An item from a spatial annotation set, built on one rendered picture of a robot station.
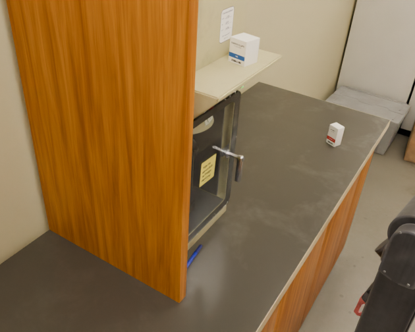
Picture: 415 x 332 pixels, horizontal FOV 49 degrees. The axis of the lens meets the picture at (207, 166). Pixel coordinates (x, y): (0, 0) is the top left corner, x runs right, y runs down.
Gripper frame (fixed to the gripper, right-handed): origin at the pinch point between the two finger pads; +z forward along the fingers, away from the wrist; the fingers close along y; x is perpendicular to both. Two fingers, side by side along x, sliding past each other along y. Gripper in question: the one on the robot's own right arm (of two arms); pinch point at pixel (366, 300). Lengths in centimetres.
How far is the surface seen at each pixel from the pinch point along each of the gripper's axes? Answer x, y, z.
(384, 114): -45, -249, 98
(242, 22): -73, -5, -28
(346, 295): 21, -91, 101
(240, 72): -60, 8, -27
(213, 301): -24.9, 24.0, 19.0
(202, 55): -68, 13, -26
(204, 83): -61, 19, -27
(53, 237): -70, 40, 42
